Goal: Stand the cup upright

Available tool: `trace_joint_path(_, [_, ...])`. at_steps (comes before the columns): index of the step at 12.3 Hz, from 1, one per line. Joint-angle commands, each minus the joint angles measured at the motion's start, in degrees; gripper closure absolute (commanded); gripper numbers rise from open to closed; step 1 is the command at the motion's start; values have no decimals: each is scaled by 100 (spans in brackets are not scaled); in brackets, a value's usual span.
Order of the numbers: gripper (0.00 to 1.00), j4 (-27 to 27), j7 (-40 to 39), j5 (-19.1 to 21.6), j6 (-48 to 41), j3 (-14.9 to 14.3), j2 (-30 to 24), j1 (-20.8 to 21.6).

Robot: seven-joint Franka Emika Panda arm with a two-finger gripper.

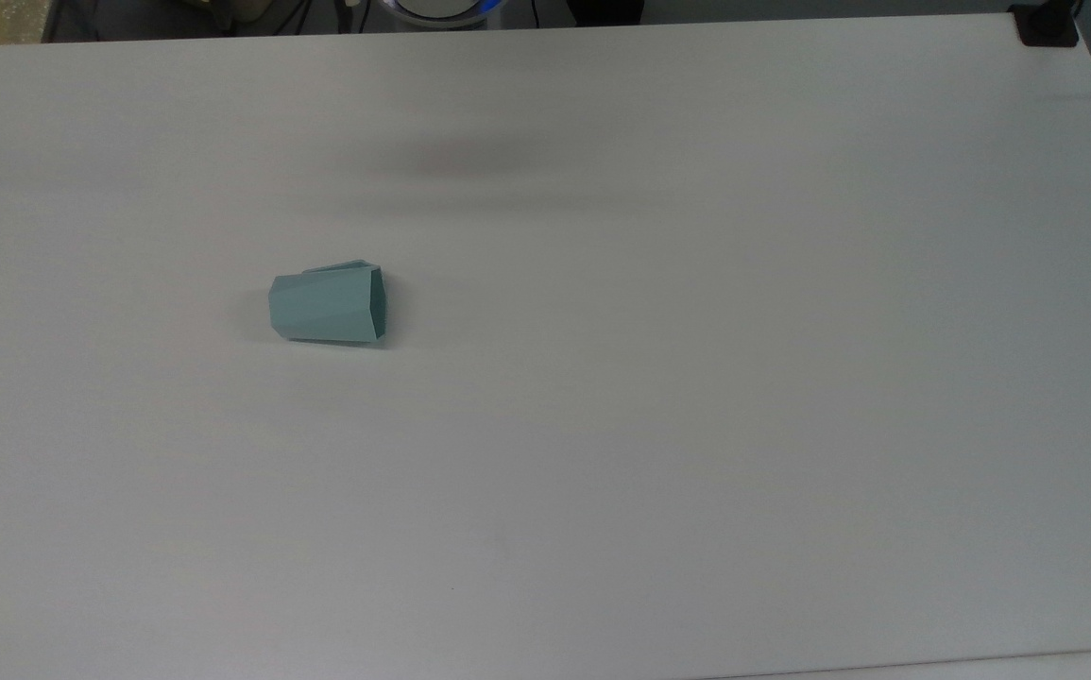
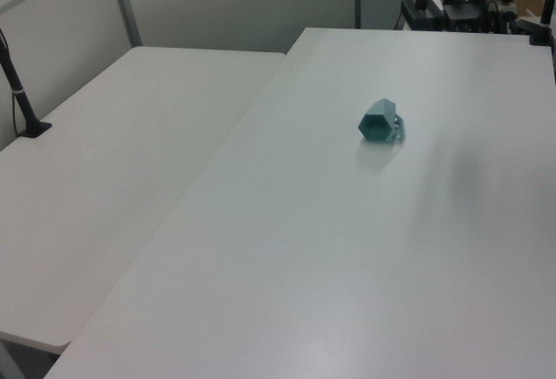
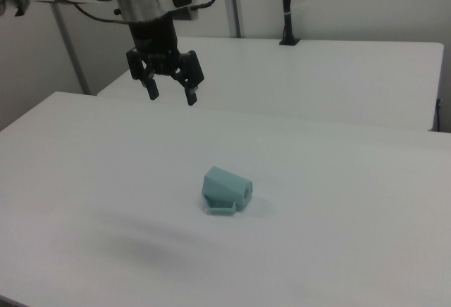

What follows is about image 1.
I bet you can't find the teal hexagonal cup with handle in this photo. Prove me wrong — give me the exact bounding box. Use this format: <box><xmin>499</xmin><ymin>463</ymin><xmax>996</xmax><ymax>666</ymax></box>
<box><xmin>267</xmin><ymin>261</ymin><xmax>386</xmax><ymax>347</ymax></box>

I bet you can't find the black box object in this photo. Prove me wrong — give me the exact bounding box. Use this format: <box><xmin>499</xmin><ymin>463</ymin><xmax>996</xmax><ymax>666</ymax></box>
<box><xmin>565</xmin><ymin>0</ymin><xmax>646</xmax><ymax>26</ymax></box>

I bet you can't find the black table clamp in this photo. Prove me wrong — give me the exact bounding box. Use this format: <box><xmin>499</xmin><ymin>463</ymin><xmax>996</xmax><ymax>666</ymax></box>
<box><xmin>1008</xmin><ymin>0</ymin><xmax>1082</xmax><ymax>48</ymax></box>

